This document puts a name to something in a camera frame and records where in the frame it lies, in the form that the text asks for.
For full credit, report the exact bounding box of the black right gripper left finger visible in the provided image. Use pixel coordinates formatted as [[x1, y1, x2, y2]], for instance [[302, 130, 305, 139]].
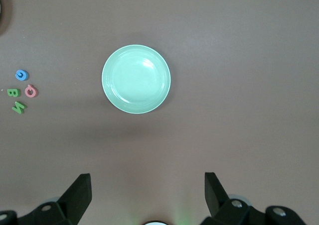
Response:
[[0, 173, 93, 225]]

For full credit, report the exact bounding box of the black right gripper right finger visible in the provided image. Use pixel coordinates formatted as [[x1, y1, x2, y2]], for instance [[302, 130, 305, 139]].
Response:
[[200, 172, 308, 225]]

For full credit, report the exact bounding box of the green letter N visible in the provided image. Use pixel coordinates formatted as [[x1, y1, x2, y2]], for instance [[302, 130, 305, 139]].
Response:
[[11, 101, 28, 114]]

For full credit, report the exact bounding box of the pink letter Q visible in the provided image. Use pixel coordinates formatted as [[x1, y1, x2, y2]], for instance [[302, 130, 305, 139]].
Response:
[[24, 84, 39, 99]]

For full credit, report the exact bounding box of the blue letter G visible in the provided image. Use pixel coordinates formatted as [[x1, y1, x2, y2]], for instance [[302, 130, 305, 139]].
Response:
[[15, 69, 29, 82]]

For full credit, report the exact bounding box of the brown table mat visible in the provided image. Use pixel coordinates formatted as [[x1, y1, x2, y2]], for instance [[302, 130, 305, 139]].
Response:
[[0, 0, 319, 225]]

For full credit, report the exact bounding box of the light green plate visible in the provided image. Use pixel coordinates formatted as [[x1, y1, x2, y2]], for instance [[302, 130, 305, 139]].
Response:
[[101, 44, 172, 115]]

